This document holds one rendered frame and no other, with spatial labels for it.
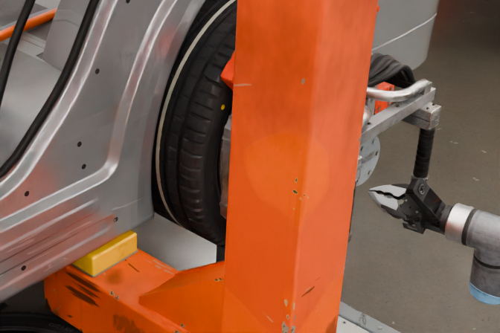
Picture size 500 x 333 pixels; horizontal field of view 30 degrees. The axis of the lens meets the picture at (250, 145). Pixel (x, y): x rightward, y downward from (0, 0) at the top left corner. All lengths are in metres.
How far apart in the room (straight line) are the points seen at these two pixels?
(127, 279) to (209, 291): 0.29
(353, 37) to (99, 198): 0.72
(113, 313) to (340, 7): 0.91
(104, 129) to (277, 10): 0.62
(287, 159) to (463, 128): 2.86
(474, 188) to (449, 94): 0.88
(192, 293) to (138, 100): 0.41
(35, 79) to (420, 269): 1.70
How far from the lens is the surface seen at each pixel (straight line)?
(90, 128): 1.88
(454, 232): 2.22
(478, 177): 3.93
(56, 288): 2.14
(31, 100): 2.01
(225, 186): 2.08
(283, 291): 1.62
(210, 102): 2.01
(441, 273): 3.32
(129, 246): 2.08
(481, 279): 2.26
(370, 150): 2.17
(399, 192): 2.29
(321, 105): 1.44
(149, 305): 1.95
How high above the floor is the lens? 1.90
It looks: 29 degrees down
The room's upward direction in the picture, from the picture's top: 3 degrees clockwise
